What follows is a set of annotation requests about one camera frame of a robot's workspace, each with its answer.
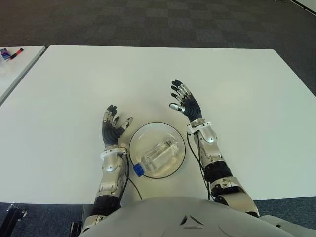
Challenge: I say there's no black caster wheel stand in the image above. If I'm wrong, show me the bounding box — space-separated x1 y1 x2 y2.
6 204 28 224

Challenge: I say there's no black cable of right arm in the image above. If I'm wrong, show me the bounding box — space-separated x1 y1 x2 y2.
187 133 215 201

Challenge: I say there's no blue packet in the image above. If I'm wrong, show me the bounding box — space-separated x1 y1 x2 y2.
0 48 12 61

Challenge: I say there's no clear water bottle blue cap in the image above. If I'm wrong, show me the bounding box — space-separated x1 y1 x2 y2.
132 139 179 177

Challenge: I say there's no white plate black rim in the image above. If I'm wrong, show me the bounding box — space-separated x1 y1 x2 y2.
128 122 186 178

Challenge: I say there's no red marker pen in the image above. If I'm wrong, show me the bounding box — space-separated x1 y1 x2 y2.
9 47 25 60

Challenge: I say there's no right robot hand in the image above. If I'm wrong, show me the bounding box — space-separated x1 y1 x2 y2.
169 79 203 123

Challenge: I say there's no white panel edge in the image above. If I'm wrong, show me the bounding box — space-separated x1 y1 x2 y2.
293 0 316 13

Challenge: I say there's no clear plastic bottle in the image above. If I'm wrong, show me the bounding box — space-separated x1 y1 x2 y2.
0 53 10 79

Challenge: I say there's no grey robot torso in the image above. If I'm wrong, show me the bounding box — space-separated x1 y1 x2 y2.
79 196 316 237

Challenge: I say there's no dark table leg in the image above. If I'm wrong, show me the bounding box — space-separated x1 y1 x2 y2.
70 204 96 237

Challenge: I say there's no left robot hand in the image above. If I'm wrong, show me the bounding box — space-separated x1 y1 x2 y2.
101 105 135 150

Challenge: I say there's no white side table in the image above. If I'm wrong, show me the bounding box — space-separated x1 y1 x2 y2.
0 45 46 106

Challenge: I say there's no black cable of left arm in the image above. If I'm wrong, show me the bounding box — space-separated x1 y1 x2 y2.
122 152 143 200

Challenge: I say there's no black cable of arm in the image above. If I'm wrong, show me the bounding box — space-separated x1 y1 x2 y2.
122 152 143 200
187 133 215 201

